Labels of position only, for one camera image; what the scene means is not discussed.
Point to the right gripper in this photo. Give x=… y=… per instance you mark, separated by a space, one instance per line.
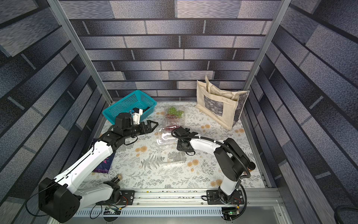
x=180 y=133

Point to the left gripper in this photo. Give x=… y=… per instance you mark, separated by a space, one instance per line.
x=144 y=130

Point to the clear clamshell container back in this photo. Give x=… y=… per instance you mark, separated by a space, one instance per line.
x=172 y=156

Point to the red grape bunch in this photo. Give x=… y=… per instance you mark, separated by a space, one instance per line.
x=173 y=116
x=168 y=128

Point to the teal plastic basket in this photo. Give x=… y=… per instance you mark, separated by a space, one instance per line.
x=136 y=99

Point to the clear clamshell container front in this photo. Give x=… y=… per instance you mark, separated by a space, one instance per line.
x=175 y=121

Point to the green grape bunch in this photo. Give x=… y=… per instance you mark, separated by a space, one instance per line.
x=174 y=110

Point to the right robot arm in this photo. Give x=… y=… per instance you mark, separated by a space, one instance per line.
x=233 y=162

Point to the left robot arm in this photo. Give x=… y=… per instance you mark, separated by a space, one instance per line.
x=60 y=197

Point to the purple snack bag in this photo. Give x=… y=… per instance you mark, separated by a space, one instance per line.
x=105 y=165

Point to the beige canvas tote bag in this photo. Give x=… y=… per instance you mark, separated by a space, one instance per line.
x=225 y=107

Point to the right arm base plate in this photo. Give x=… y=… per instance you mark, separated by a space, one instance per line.
x=216 y=197

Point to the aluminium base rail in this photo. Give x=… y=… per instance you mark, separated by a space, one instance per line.
x=245 y=207

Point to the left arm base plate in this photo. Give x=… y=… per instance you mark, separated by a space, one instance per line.
x=119 y=198

